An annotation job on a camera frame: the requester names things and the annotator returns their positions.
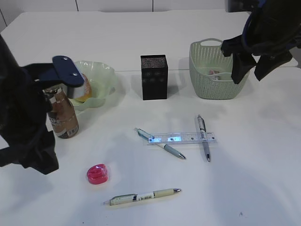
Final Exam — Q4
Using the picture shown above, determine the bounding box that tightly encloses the clear plastic ruler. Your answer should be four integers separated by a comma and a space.
148, 132, 217, 145

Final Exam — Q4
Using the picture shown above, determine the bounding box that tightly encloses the pink pencil sharpener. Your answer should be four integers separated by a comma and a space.
87, 164, 109, 185

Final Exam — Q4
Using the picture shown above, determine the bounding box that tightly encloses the teal white pen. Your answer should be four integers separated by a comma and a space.
135, 128, 186, 160

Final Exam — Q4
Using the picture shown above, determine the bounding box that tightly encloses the black pen holder box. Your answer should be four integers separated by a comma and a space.
141, 55, 168, 100

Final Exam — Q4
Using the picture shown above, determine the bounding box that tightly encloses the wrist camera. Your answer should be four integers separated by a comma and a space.
39, 56, 85, 99
225, 0, 259, 13

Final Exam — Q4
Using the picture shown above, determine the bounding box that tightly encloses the sesame bread roll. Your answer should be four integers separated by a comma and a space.
75, 74, 92, 102

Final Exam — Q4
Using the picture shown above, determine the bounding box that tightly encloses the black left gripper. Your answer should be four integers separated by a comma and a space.
0, 63, 59, 174

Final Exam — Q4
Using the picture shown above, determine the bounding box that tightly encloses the green woven plastic basket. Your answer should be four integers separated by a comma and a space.
189, 38, 249, 100

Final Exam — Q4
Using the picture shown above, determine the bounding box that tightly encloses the large paper ball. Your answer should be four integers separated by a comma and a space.
208, 70, 221, 81

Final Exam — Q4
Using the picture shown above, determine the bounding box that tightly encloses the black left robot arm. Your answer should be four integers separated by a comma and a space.
0, 38, 59, 175

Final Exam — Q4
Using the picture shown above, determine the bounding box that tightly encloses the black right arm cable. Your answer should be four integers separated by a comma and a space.
241, 0, 266, 51

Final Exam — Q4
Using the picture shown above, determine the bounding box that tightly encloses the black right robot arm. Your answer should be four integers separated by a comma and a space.
221, 0, 301, 84

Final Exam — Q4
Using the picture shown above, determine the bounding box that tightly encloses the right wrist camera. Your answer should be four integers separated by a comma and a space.
225, 0, 259, 13

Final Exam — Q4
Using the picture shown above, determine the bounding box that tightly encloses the green ruffled glass plate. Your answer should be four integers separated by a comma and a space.
71, 60, 117, 111

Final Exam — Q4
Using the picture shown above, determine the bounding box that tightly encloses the grey white pen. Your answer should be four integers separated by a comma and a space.
197, 115, 211, 162

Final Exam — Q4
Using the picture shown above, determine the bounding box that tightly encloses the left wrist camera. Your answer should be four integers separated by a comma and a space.
39, 56, 85, 99

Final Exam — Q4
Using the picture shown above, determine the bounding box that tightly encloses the cream white pen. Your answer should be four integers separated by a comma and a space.
104, 188, 182, 206

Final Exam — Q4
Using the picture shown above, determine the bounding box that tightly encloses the brown drink bottle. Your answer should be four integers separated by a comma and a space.
44, 85, 79, 139

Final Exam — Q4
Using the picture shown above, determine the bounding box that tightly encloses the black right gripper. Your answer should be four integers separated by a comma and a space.
221, 23, 301, 84

